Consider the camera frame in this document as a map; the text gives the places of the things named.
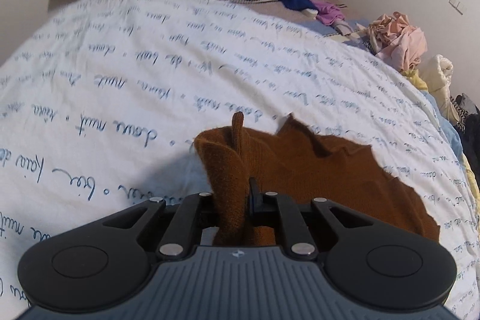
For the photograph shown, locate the pink clothes pile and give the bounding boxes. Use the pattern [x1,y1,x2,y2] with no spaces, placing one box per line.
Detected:
[368,11,428,72]

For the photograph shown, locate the white script-print bed cover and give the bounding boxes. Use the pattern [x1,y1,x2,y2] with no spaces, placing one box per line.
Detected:
[1,0,479,319]

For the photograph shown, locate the dark clothes pile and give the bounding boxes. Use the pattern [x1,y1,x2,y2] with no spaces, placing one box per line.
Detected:
[451,93,479,179]

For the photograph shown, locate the white wall switch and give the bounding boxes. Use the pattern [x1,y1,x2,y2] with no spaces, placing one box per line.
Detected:
[449,0,467,15]

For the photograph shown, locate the brown knit sweater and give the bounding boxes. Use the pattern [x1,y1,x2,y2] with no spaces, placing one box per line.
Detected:
[193,112,440,246]

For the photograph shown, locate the purple garment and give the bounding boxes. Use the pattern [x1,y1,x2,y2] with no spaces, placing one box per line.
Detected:
[312,0,345,26]

